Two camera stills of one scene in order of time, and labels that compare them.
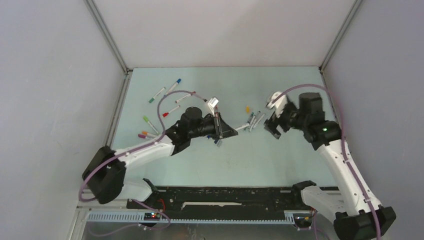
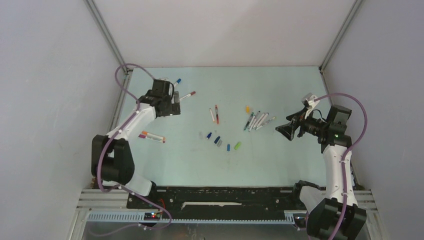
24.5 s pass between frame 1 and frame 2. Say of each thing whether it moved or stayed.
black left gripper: moved
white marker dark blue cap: stayed
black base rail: stayed
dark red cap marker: stayed
